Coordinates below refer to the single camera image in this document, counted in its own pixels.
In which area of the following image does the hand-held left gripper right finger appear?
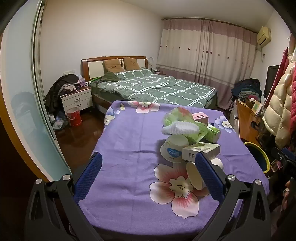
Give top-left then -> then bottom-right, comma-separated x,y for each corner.
195,152 -> 271,241

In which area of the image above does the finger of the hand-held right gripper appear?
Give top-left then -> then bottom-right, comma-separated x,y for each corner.
271,146 -> 296,163

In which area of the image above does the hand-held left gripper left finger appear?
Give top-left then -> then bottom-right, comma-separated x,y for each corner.
24,151 -> 103,241

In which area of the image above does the yellow rimmed trash bin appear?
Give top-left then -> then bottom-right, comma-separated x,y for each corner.
244,142 -> 270,174

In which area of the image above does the small printed carton box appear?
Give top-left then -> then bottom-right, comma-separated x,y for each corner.
182,142 -> 221,161

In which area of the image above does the white paper cup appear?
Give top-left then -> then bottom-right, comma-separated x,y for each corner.
186,158 -> 224,191

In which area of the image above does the purple floral tablecloth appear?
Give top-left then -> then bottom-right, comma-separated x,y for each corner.
80,100 -> 270,234

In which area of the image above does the green paper cup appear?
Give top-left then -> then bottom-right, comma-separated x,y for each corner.
203,124 -> 221,143

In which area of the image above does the white paper bowl blue label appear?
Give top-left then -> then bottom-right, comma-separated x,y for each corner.
160,134 -> 189,163

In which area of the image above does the white puffer jacket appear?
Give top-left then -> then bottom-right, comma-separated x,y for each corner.
262,46 -> 296,150

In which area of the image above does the wooden desk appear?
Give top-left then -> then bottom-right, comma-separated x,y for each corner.
232,98 -> 266,149

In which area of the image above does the red bucket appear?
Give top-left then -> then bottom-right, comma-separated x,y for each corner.
67,107 -> 81,127

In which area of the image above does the red quilted jacket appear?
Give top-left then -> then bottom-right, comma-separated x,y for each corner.
289,67 -> 296,131

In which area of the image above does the pink box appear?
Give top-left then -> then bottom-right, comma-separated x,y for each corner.
191,112 -> 208,124

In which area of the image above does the green plastic bag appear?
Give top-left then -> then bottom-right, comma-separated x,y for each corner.
162,107 -> 208,143

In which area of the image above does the white nightstand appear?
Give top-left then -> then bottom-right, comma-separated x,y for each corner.
60,86 -> 93,114

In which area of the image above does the black television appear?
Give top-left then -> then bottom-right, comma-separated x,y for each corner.
264,65 -> 280,99

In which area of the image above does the pile of folded clothes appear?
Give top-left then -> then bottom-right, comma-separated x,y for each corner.
232,78 -> 263,101

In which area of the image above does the pile of dark clothes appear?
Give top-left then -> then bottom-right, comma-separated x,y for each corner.
45,74 -> 90,114

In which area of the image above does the frosted glass sliding door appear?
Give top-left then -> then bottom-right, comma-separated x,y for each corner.
0,0 -> 72,183

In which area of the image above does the dark green cloth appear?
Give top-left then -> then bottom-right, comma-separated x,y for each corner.
101,72 -> 121,82

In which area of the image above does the green checked duvet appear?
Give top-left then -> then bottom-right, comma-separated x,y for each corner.
90,69 -> 218,107

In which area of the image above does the wooden bed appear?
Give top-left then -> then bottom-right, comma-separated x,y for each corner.
80,56 -> 218,110

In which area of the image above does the brown pillow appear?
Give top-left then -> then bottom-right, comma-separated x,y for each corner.
102,59 -> 125,73
123,57 -> 141,70

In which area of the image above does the pink beige curtain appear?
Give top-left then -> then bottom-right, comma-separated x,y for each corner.
156,19 -> 258,109

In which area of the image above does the beige air conditioner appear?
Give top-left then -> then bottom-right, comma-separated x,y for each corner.
256,26 -> 271,45

